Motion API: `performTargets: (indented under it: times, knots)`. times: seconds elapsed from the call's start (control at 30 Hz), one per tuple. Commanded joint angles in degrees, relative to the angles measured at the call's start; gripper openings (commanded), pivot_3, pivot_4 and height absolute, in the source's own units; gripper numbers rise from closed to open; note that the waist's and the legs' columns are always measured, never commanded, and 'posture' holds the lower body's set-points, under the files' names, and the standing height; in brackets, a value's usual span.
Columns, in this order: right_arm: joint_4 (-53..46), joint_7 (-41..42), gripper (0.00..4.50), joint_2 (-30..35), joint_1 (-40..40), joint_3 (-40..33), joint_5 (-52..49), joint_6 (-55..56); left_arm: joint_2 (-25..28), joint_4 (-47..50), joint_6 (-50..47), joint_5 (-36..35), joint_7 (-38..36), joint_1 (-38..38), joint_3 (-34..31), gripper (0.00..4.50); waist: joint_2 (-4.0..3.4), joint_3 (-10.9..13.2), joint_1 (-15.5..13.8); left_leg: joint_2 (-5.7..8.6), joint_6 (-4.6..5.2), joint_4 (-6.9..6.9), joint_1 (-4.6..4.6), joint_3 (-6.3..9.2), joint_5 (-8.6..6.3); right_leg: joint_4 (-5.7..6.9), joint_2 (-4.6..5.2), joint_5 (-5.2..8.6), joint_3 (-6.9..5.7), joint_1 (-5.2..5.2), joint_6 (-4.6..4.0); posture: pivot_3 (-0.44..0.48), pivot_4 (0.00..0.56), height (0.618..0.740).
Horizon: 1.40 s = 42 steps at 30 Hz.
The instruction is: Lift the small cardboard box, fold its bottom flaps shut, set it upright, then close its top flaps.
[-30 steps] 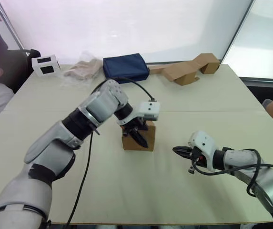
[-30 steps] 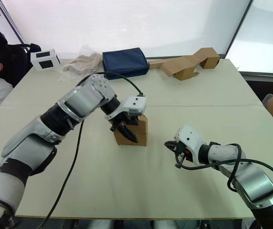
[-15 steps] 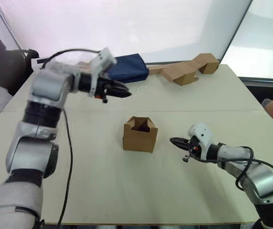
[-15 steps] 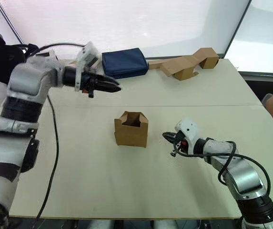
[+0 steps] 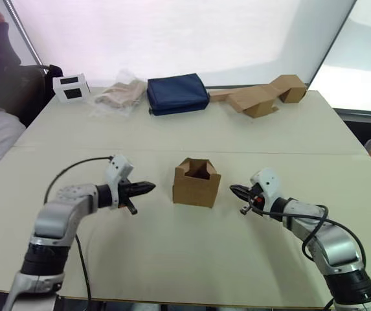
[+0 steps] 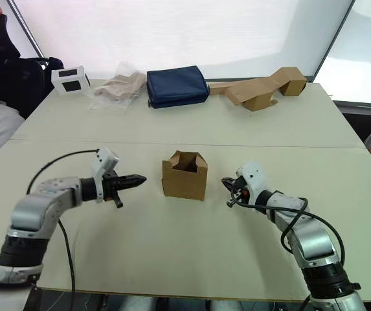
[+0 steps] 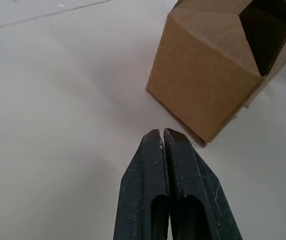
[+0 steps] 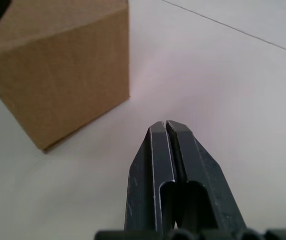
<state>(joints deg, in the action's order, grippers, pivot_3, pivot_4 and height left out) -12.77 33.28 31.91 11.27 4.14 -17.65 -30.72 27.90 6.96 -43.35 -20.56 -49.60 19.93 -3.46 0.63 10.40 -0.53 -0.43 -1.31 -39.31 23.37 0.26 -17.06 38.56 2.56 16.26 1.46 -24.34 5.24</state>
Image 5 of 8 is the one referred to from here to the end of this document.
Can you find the silver metal pole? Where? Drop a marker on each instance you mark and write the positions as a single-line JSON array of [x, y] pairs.
[[23, 32]]

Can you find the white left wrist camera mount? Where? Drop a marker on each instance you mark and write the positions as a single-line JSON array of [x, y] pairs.
[[118, 175]]

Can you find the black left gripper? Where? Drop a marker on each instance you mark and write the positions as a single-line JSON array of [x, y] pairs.
[[125, 194]]

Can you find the empty brown cardboard box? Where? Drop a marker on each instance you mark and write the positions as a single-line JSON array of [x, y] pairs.
[[290, 89]]

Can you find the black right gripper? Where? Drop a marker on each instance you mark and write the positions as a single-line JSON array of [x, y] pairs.
[[255, 198]]

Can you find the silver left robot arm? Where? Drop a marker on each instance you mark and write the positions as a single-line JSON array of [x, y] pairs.
[[59, 210]]

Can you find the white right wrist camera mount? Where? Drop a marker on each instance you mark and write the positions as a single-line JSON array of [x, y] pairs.
[[267, 183]]

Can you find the navy blue fabric bag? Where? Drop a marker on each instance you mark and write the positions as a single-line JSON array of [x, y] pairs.
[[177, 94]]

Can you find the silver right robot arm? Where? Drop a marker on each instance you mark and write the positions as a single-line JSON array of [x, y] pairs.
[[334, 239]]

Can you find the white box with black rectangles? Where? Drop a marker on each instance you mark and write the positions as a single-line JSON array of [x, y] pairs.
[[71, 88]]

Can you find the clear plastic bag beige contents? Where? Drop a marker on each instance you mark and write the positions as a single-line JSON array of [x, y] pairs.
[[118, 94]]

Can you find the black chair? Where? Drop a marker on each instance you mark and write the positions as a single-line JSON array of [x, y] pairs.
[[31, 90]]

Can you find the small open cardboard box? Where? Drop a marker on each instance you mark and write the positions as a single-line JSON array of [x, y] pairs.
[[196, 191]]

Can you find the flattened cardboard box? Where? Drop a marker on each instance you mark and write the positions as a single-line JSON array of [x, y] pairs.
[[250, 102]]

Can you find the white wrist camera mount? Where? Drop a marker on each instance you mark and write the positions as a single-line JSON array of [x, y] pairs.
[[118, 175], [267, 183]]

